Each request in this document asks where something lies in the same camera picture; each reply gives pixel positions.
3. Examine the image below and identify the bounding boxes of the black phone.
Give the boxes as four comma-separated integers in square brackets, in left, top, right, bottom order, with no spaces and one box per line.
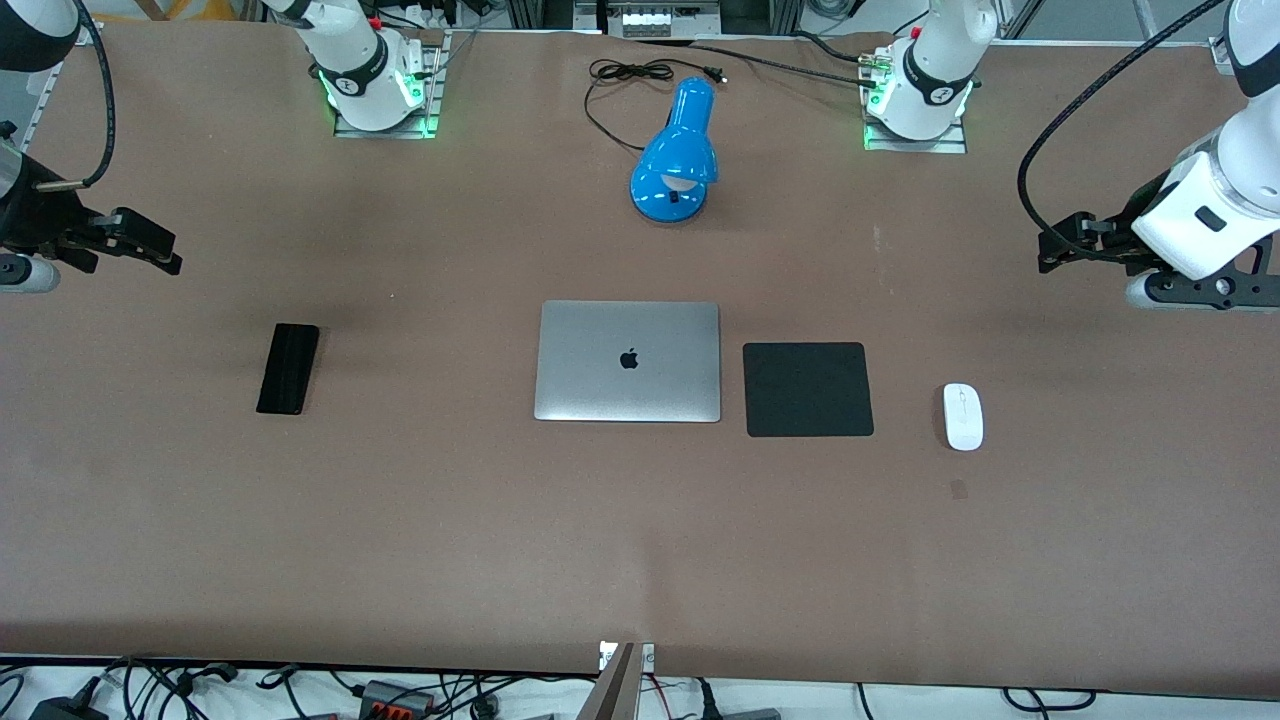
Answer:
[256,323,321,416]

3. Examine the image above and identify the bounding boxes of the white computer mouse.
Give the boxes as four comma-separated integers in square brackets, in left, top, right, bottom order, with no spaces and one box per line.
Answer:
[943,383,985,452]

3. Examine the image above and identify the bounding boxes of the black mouse pad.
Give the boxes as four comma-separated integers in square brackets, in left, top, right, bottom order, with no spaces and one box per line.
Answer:
[742,342,875,438]

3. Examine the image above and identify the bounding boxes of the blue desk lamp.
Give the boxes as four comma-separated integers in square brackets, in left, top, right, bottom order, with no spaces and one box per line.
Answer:
[629,76,720,224]

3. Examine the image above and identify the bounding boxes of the black power adapter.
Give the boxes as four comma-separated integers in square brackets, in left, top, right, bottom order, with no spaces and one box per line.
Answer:
[28,694,107,720]

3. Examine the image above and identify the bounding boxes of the silver laptop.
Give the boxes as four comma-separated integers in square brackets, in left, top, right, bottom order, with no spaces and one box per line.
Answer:
[533,300,722,424]

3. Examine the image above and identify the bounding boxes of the white power strip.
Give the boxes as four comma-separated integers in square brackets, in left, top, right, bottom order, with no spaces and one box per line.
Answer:
[620,8,723,39]

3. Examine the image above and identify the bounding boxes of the black orange connector block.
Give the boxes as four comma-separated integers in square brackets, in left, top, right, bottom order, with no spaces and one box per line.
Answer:
[358,680,437,717]

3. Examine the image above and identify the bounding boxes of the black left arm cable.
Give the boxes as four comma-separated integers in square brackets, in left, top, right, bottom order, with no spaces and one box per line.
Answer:
[1017,0,1229,233]

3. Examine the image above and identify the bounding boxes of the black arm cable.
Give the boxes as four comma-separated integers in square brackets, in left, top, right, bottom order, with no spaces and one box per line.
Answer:
[38,0,117,193]
[1017,0,1229,233]

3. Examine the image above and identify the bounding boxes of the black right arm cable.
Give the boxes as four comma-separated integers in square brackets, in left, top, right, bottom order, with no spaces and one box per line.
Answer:
[38,0,117,193]

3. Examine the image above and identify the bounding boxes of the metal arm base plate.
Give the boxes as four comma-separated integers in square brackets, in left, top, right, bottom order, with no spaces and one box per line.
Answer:
[332,30,443,140]
[862,45,969,155]

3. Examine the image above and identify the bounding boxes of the black braided cable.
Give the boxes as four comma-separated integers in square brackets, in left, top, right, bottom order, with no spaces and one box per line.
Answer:
[638,38,881,91]

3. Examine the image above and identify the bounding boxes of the black lamp cord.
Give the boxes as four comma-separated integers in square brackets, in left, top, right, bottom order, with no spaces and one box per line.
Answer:
[583,58,728,154]

